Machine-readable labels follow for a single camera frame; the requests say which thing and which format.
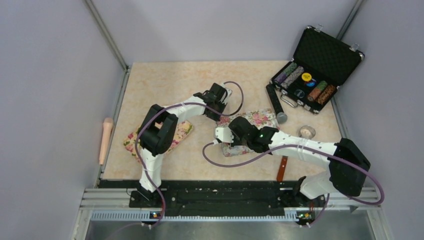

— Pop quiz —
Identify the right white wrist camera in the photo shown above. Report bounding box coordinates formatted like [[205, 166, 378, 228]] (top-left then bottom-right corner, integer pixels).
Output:
[[214, 127, 235, 144]]

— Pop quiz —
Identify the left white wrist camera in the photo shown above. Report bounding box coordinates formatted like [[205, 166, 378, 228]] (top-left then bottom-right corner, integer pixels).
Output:
[[223, 87, 233, 99]]

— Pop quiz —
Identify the black microphone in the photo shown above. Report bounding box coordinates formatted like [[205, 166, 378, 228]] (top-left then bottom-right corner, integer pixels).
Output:
[[265, 83, 288, 124]]

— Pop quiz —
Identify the grey poker chip stack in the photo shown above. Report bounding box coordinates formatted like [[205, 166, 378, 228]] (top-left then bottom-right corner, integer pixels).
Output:
[[281, 66, 305, 89]]

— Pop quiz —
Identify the green poker chip stack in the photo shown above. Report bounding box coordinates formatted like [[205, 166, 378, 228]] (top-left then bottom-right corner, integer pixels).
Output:
[[307, 81, 328, 102]]

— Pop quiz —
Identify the black poker chip case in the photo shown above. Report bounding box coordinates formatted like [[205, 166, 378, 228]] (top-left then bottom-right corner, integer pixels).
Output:
[[269, 25, 365, 115]]

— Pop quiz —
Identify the floral tray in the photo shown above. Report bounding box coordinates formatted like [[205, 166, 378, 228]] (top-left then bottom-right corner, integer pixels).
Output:
[[216, 108, 280, 157]]

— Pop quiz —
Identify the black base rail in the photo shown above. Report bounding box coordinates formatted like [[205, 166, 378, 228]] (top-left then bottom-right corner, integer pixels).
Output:
[[98, 180, 330, 220]]

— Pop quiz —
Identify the metal spatula wooden handle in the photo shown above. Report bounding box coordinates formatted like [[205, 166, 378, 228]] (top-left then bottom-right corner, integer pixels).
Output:
[[276, 156, 288, 182]]

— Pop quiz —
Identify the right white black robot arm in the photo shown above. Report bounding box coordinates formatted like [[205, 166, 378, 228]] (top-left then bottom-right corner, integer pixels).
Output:
[[215, 116, 371, 206]]

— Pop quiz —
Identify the purple poker chip stack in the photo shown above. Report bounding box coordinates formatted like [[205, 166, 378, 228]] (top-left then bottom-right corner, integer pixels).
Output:
[[273, 62, 298, 84]]

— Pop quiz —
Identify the blue poker chip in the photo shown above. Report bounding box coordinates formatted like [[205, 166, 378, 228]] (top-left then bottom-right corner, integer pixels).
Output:
[[305, 79, 317, 88]]

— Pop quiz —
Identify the yellow dealer button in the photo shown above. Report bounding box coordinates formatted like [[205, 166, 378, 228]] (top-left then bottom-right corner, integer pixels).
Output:
[[301, 72, 312, 82]]

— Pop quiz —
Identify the folded floral cloth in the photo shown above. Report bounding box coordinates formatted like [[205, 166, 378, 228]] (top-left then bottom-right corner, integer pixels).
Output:
[[123, 121, 194, 164]]

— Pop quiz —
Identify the brown poker chip stack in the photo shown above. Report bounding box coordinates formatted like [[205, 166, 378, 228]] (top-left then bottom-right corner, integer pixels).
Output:
[[316, 85, 337, 105]]

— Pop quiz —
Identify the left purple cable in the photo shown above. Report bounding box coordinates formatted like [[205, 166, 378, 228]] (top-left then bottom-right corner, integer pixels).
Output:
[[104, 81, 245, 240]]

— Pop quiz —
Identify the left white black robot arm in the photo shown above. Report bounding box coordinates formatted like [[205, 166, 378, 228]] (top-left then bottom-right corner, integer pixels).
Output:
[[135, 83, 232, 209]]

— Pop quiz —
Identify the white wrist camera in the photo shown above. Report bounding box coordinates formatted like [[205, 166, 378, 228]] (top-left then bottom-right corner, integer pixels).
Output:
[[223, 87, 233, 99], [214, 127, 235, 144]]

